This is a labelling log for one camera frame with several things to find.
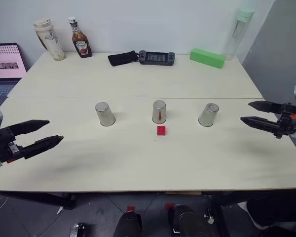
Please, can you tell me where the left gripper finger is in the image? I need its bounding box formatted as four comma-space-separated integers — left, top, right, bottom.
2, 119, 50, 136
22, 135, 64, 159

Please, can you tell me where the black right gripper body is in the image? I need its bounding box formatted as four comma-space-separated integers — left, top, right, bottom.
273, 103, 296, 140

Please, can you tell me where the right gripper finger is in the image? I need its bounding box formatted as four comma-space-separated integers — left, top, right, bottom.
248, 101, 285, 115
240, 116, 281, 134

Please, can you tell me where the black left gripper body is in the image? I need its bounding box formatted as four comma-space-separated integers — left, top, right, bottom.
0, 126, 26, 164

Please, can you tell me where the upturned steel cup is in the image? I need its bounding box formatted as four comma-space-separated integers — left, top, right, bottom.
198, 103, 220, 128
151, 99, 168, 124
94, 101, 116, 127

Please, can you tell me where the grey partition panel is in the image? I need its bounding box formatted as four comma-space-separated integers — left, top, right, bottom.
241, 0, 296, 161

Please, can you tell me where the open laptop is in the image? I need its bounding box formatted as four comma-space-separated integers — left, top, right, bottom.
0, 43, 28, 107

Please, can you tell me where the clear bottle green lid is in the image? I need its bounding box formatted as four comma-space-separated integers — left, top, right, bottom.
223, 7, 255, 61

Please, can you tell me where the green rectangular block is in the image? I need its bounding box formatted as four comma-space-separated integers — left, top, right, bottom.
189, 48, 226, 69

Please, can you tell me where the beige printed tumbler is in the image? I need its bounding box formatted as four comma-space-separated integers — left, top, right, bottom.
33, 17, 66, 61

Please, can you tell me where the black shoe white sole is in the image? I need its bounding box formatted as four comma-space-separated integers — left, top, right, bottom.
246, 192, 296, 229

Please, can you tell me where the small black white floor object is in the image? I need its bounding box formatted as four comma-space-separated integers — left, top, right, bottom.
69, 222, 86, 237

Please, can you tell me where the small red toy brick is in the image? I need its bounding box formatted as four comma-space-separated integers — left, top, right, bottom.
156, 125, 169, 136

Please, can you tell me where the ketchup bottle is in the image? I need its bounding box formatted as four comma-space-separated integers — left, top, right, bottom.
68, 16, 93, 59

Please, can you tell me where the black table leg with caster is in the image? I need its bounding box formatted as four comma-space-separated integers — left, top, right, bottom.
203, 194, 231, 237

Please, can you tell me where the black fabric pouch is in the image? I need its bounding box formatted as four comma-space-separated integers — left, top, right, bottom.
107, 50, 140, 67

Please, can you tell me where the dark rounded shape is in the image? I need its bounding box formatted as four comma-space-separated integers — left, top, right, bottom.
168, 204, 211, 237
113, 211, 143, 237

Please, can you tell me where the dark handheld game console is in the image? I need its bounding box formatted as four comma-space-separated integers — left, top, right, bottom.
138, 50, 177, 66

